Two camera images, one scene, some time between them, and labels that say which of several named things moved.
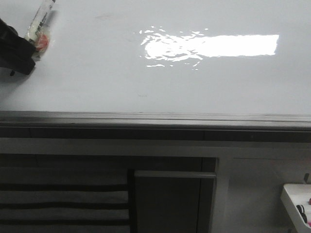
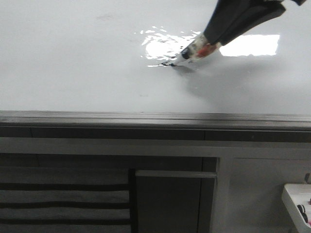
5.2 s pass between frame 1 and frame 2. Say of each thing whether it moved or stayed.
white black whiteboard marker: moved
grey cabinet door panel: stayed
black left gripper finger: moved
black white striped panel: stayed
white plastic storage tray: stayed
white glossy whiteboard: stayed
